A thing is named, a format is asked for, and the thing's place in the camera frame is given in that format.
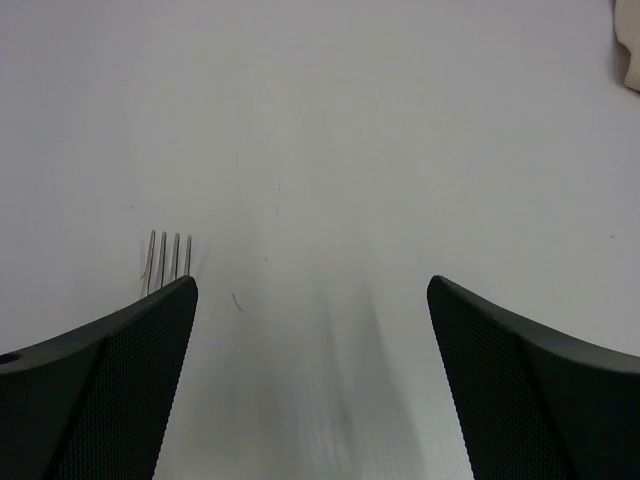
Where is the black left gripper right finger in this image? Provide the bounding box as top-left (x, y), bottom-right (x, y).
top-left (427, 276), bottom-right (639, 479)

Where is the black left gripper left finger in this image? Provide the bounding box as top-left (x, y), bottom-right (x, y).
top-left (1, 276), bottom-right (198, 479)

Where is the beige cloth napkin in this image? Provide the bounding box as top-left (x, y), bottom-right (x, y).
top-left (614, 0), bottom-right (639, 91)

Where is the fork with pink handle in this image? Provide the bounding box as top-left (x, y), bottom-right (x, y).
top-left (140, 230), bottom-right (193, 298)

